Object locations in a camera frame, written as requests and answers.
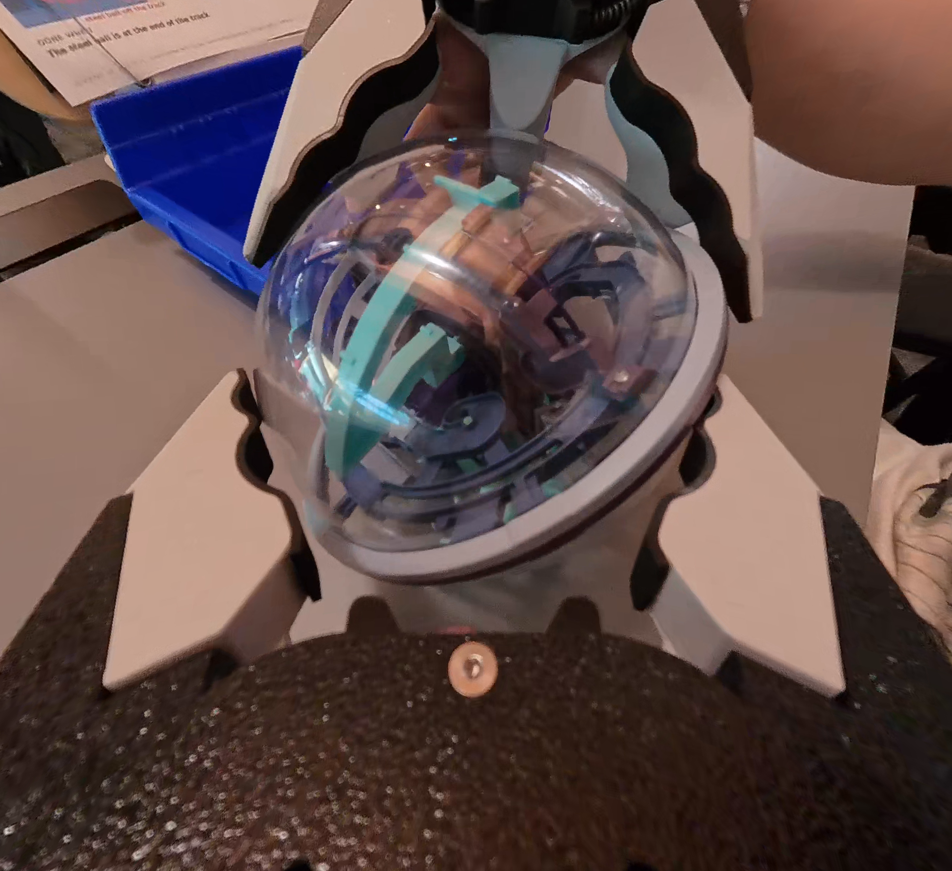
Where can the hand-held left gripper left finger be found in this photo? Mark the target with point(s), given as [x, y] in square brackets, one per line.
[201, 566]

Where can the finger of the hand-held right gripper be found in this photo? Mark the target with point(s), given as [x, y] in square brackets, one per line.
[692, 171]
[312, 112]

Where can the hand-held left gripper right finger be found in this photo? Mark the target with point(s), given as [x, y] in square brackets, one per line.
[744, 566]

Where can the clear plastic maze ball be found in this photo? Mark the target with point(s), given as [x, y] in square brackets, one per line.
[483, 335]

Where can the person's right forearm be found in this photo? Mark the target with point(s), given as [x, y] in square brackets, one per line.
[855, 67]

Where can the person's right hand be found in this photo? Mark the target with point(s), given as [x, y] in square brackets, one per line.
[457, 90]

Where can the blue plastic bin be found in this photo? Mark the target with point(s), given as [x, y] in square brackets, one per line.
[186, 157]

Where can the white printed t-shirt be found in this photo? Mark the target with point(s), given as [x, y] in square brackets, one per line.
[915, 514]

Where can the printed instruction sheet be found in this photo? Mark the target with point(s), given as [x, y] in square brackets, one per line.
[149, 30]

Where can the black office chair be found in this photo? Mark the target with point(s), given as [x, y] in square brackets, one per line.
[922, 291]

